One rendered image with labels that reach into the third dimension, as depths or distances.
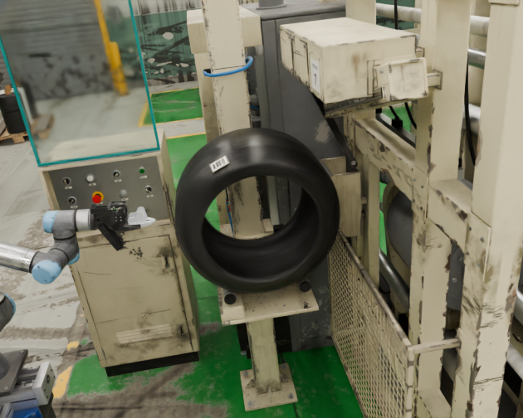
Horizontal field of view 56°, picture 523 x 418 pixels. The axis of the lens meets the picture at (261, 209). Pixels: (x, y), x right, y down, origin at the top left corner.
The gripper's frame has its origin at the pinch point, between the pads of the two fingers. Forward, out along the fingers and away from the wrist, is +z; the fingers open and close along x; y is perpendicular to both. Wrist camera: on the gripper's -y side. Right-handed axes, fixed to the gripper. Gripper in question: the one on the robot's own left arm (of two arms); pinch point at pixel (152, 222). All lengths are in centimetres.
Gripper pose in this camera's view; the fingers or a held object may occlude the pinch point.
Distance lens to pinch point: 175.6
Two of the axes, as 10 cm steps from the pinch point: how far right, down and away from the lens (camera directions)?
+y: 0.1, -9.1, -4.2
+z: 9.9, -0.5, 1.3
